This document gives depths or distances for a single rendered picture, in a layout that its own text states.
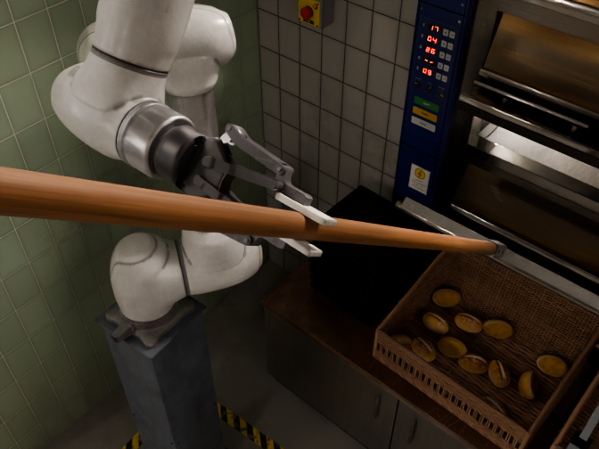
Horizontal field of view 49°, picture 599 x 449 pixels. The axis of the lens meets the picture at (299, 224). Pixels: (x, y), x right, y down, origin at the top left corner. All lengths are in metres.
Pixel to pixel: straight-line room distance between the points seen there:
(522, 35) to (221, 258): 1.01
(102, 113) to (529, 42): 1.35
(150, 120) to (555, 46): 1.33
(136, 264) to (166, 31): 0.91
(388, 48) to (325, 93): 0.36
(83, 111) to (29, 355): 1.73
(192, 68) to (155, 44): 0.58
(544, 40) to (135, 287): 1.25
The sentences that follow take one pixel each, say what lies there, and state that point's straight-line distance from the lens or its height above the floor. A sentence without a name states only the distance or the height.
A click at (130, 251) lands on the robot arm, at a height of 1.27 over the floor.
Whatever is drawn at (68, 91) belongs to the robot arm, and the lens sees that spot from 0.93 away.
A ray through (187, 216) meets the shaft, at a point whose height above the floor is 2.10.
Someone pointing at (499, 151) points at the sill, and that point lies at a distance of 2.18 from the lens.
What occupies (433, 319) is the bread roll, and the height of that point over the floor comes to 0.64.
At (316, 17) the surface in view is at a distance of 2.25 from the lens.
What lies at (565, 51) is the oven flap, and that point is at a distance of 1.94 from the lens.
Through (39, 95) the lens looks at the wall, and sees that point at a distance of 2.04.
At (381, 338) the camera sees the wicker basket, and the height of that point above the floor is 0.70.
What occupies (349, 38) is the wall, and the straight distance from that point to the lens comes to 2.29.
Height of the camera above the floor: 2.47
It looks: 44 degrees down
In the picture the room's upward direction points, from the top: straight up
